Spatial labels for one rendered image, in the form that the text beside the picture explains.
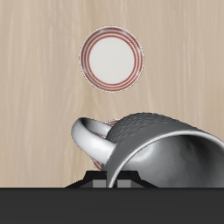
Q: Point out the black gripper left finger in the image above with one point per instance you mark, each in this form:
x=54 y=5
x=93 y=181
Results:
x=92 y=178

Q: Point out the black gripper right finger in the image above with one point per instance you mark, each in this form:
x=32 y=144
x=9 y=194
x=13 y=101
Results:
x=131 y=177

